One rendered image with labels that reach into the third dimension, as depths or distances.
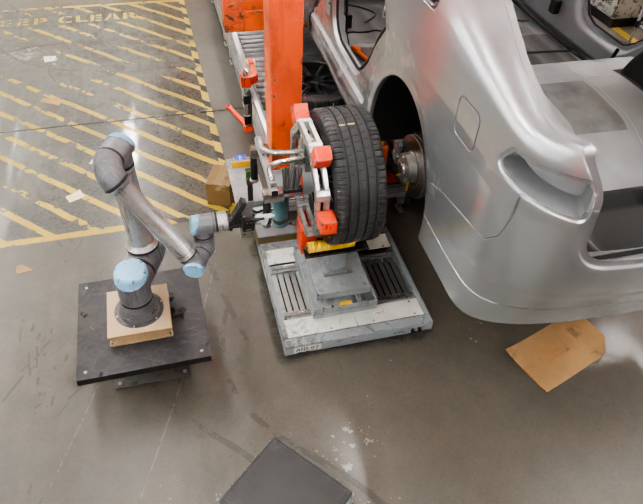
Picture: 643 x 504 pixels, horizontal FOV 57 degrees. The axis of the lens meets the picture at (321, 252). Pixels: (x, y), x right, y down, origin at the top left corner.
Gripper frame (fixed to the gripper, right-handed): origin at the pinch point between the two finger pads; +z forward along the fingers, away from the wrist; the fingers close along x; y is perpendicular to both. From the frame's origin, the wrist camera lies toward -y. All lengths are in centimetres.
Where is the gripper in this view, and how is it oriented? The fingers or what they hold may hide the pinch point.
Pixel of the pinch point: (271, 211)
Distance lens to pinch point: 269.5
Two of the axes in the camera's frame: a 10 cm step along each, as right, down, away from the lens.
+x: 2.4, 6.9, -6.8
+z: 9.7, -1.4, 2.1
